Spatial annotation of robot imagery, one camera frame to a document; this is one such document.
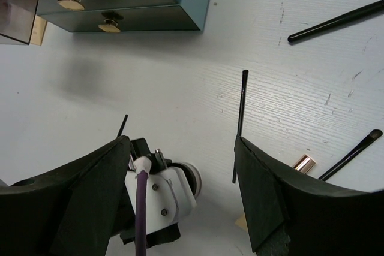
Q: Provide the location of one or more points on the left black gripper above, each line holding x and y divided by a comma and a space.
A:
168, 234

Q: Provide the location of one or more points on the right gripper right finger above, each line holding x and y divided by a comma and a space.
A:
290, 213

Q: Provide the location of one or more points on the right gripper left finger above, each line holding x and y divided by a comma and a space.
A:
71, 210

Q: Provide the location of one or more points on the thin black brush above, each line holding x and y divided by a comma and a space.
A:
362, 145
121, 128
242, 102

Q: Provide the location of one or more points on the right beige concealer tube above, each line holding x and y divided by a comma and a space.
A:
305, 164

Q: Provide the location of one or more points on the beige concealer tube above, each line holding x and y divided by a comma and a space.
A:
305, 164
38, 31

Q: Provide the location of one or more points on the dark teal drawer cabinet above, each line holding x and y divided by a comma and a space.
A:
126, 4

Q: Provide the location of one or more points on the left beige concealer tube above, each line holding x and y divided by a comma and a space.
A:
38, 31

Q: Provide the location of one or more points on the black fan brush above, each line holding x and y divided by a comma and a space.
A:
342, 21

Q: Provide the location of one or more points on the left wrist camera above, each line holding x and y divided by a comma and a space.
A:
171, 195

